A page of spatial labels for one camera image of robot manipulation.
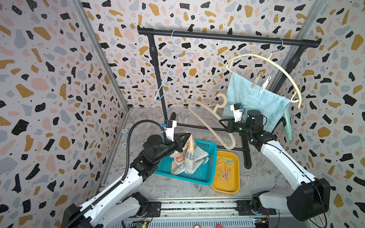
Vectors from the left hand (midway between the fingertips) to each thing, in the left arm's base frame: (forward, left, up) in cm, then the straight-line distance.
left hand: (193, 134), depth 66 cm
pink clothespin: (-7, -21, -30) cm, 38 cm away
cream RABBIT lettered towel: (-5, +2, -15) cm, 16 cm away
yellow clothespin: (-1, -16, -31) cm, 35 cm away
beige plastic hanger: (+17, -12, -2) cm, 21 cm away
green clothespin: (+1, -23, -31) cm, 39 cm away
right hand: (+11, -16, -4) cm, 20 cm away
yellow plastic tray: (-14, -23, -32) cm, 42 cm away
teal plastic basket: (-8, -8, -31) cm, 33 cm away
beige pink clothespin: (-9, -19, -31) cm, 37 cm away
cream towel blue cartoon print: (-6, +9, -26) cm, 28 cm away
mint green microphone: (+7, -53, -7) cm, 54 cm away
